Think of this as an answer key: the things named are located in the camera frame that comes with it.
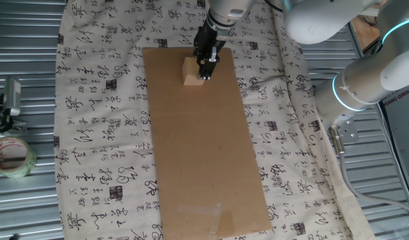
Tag brown cardboard sheet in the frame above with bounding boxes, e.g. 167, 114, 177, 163
141, 47, 274, 240

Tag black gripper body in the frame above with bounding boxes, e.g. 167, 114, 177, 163
193, 25, 229, 58

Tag small wooden block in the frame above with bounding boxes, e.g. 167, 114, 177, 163
181, 56, 206, 87

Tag silver finned camera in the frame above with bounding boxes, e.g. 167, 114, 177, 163
3, 76, 22, 117

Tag grey arm base cable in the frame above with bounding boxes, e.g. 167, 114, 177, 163
337, 151, 409, 217

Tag clear packing tape roll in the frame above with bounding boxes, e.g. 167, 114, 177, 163
0, 136, 38, 179

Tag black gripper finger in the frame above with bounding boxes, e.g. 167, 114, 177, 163
197, 46, 221, 81

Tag thick black gripper cable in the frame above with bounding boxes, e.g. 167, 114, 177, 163
264, 0, 285, 13

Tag printed grey poster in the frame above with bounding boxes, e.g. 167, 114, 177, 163
379, 83, 409, 201

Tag calligraphy print cloth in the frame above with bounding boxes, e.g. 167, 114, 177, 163
53, 0, 377, 240

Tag metal cable connector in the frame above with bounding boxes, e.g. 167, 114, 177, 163
328, 125, 346, 155

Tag brown wooden board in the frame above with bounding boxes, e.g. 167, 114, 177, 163
350, 15, 382, 53

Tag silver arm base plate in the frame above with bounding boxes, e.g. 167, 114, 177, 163
328, 115, 360, 145

